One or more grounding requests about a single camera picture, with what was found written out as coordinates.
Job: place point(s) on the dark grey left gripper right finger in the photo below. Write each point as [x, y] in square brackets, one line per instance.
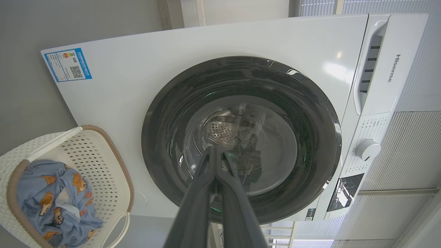
[237, 213]

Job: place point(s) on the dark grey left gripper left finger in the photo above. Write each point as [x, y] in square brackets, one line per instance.
[193, 213]

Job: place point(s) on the washing machine glass door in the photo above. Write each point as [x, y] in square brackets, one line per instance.
[165, 137]

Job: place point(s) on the blue cartoon bear garment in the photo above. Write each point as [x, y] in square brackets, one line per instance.
[34, 182]
[75, 213]

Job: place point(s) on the white washing machine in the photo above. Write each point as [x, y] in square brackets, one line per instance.
[172, 62]

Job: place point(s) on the cream perforated laundry basket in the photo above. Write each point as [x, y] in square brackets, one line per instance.
[103, 162]

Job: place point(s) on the black display panel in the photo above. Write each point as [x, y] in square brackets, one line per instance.
[344, 193]

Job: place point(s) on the white control knob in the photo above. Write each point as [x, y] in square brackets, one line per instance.
[367, 150]

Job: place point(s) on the blue energy label sticker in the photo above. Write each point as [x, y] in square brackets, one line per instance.
[68, 64]

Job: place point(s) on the white detergent drawer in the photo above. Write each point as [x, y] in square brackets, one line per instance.
[399, 51]

